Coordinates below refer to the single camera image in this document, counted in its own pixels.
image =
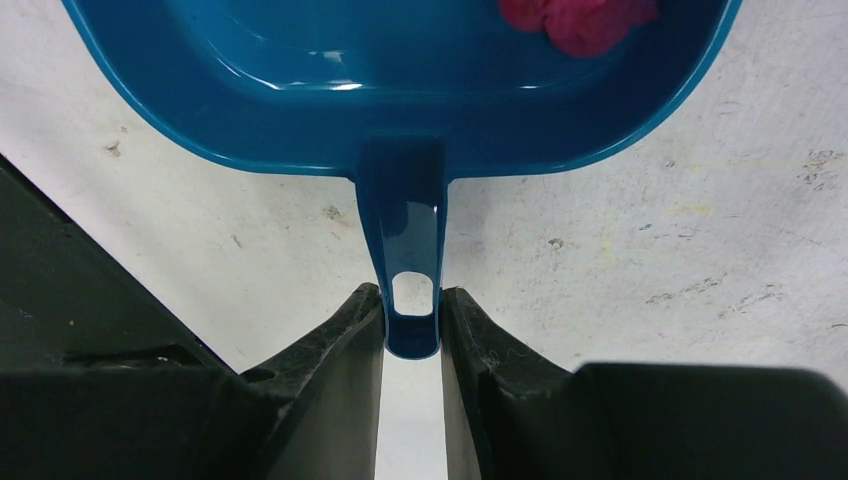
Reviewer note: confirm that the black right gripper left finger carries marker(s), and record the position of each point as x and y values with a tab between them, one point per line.
308	412

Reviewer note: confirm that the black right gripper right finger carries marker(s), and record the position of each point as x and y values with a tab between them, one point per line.
510	413

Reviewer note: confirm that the blue plastic dustpan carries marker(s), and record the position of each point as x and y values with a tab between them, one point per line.
400	97

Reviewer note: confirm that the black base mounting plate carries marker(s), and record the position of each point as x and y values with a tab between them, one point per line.
65	302

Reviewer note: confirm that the large pink paper scrap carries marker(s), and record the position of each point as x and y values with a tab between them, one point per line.
579	28

